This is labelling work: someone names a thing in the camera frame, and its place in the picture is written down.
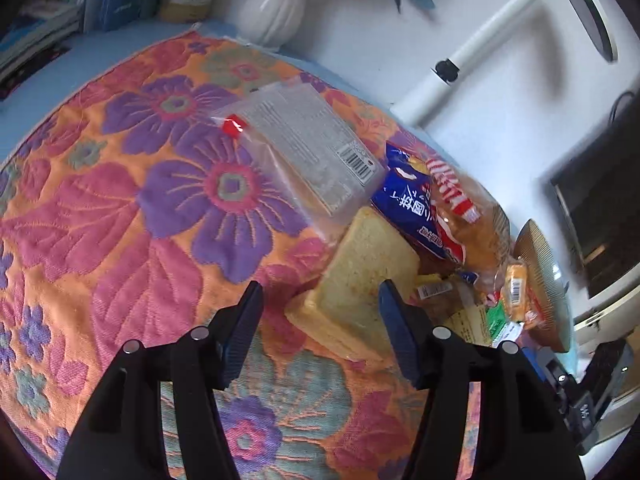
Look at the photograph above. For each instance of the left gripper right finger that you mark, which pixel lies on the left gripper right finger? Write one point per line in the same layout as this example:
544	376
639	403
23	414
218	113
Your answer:
521	433

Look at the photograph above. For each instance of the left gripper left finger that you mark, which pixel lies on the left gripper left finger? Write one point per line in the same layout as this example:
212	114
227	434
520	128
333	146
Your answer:
119	433

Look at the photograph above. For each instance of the white green snack packet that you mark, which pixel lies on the white green snack packet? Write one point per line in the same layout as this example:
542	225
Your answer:
501	327

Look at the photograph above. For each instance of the yellow snack packet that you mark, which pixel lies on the yellow snack packet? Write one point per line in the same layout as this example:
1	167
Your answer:
471	325

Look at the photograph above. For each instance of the amber ribbed glass bowl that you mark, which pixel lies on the amber ribbed glass bowl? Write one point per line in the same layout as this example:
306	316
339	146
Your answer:
552	325

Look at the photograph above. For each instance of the orange cake package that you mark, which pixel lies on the orange cake package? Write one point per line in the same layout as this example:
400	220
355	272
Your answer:
514	291

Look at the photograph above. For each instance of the red striped bread bag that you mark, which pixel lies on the red striped bread bag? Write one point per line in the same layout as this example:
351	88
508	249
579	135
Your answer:
474	229

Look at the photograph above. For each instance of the toast bread slice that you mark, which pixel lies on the toast bread slice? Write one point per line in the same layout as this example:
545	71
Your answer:
341	311

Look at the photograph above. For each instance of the blue snack chip bag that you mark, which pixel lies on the blue snack chip bag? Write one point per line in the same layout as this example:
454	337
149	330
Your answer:
405	200

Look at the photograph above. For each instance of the clear bread package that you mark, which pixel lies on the clear bread package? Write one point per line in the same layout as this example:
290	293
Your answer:
315	158

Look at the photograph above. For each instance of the floral woven tablecloth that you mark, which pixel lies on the floral woven tablecloth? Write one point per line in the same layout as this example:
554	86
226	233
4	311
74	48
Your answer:
126	214

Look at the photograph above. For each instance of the black monitor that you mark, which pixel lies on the black monitor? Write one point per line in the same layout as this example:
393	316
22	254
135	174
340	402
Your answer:
598	192

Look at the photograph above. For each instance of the white lamp head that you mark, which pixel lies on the white lamp head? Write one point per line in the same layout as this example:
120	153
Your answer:
595	23

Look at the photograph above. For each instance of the stack of books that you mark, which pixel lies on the stack of books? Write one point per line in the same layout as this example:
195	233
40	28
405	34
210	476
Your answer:
30	28

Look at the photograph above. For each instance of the white ribbed vase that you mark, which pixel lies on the white ribbed vase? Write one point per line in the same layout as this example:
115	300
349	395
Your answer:
269	23

